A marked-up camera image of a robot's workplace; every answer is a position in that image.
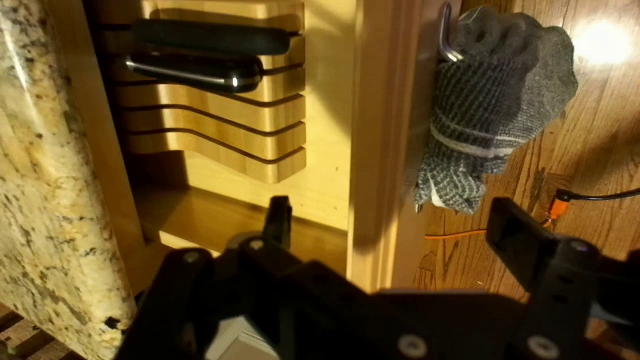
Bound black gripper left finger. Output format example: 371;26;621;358
117;194;297;360

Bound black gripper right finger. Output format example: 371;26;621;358
484;196;600;360

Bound wooden knife block insert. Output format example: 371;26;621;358
108;0;309;185

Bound grey knitted towel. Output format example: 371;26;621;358
414;5;581;216

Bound speckled granite countertop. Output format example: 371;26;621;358
0;0;146;360

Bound orange extension cable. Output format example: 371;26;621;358
427;198;572;241

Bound black power cable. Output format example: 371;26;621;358
552;185;640;204

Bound black knife handles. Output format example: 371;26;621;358
122;48;266;96

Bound black handled knife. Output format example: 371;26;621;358
129;18;297;60

